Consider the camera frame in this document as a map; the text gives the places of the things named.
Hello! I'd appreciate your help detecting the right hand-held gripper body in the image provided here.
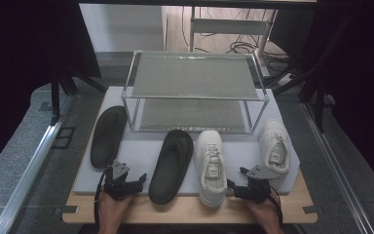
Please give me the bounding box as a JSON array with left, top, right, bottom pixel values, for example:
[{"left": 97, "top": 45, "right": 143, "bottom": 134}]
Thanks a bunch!
[{"left": 234, "top": 165, "right": 281, "bottom": 204}]

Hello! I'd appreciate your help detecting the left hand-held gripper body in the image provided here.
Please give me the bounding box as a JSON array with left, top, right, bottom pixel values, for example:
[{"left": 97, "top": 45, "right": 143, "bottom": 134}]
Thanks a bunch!
[{"left": 103, "top": 159, "right": 144, "bottom": 201}]

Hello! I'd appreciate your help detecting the black slipper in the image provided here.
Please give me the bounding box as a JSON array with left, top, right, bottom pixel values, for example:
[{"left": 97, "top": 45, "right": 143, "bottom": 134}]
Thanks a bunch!
[
  {"left": 148, "top": 129, "right": 195, "bottom": 206},
  {"left": 90, "top": 105, "right": 129, "bottom": 170}
]

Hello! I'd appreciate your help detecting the white sneaker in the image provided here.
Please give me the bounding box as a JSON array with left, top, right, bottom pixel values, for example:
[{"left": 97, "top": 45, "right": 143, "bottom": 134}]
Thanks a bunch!
[
  {"left": 258, "top": 118, "right": 291, "bottom": 191},
  {"left": 194, "top": 129, "right": 229, "bottom": 209}
]

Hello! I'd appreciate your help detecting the two-tier metal shoe rack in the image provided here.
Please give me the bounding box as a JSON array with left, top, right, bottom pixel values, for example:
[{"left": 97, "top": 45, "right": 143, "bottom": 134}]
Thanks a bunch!
[{"left": 121, "top": 50, "right": 271, "bottom": 135}]

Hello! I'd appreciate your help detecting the person's right hand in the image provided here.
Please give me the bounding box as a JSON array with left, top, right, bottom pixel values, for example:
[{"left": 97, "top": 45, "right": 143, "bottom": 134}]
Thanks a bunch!
[{"left": 247, "top": 191, "right": 284, "bottom": 234}]

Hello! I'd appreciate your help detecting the person's left hand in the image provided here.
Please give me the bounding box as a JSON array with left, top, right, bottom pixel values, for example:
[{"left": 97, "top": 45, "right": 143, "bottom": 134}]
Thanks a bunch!
[{"left": 97, "top": 194, "right": 134, "bottom": 234}]

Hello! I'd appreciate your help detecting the white power strip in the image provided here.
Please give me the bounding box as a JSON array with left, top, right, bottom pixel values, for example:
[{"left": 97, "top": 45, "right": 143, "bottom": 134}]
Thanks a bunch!
[{"left": 276, "top": 72, "right": 297, "bottom": 88}]

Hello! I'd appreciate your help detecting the dark curtain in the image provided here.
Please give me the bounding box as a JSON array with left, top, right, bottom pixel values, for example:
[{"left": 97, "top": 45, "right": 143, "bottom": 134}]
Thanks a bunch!
[
  {"left": 0, "top": 0, "right": 102, "bottom": 179},
  {"left": 315, "top": 0, "right": 374, "bottom": 196}
]

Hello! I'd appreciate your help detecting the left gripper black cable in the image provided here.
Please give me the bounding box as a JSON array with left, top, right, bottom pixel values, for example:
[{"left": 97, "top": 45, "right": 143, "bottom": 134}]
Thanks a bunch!
[{"left": 93, "top": 166, "right": 112, "bottom": 228}]

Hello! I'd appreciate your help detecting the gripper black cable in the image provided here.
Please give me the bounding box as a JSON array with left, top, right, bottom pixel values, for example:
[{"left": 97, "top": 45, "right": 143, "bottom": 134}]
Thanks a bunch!
[
  {"left": 93, "top": 166, "right": 112, "bottom": 228},
  {"left": 268, "top": 185, "right": 284, "bottom": 227}
]

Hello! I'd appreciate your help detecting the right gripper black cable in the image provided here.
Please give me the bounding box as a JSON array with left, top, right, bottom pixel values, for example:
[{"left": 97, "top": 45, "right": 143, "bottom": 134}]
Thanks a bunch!
[{"left": 268, "top": 185, "right": 284, "bottom": 227}]

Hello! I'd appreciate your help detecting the aluminium rail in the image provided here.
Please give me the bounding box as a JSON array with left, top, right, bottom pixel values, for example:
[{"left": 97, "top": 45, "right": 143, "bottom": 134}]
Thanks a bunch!
[
  {"left": 0, "top": 95, "right": 75, "bottom": 234},
  {"left": 299, "top": 100, "right": 374, "bottom": 234}
]

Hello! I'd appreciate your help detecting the bundle of black floor cables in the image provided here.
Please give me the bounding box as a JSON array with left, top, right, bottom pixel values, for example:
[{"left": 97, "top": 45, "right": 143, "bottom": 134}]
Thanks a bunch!
[{"left": 225, "top": 30, "right": 290, "bottom": 63}]

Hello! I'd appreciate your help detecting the white metal stand frame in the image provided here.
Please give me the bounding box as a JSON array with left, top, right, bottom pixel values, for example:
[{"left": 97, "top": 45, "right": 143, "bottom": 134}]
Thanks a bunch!
[{"left": 189, "top": 6, "right": 278, "bottom": 78}]

